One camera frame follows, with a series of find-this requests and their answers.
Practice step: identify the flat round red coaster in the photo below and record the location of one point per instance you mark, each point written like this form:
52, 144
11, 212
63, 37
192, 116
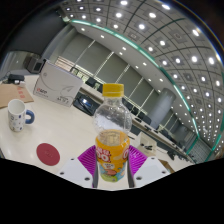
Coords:
48, 154

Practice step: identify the small open beige box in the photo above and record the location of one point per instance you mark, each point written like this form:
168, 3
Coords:
146, 145

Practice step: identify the yellow-capped clear drink bottle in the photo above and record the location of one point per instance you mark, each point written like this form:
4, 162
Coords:
112, 140

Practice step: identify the black tablet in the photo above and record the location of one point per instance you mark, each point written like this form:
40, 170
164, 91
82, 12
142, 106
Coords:
85, 104

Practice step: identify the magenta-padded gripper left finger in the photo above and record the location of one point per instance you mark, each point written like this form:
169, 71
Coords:
85, 161

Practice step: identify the round ceiling lights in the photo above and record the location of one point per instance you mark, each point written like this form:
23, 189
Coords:
161, 42

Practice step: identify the large white cardboard box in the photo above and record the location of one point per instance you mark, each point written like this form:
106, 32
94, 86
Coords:
56, 83

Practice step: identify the grey boxy monitor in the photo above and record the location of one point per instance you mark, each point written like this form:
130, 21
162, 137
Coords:
36, 64

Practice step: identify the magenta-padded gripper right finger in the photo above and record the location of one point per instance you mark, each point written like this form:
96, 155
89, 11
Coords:
138, 160

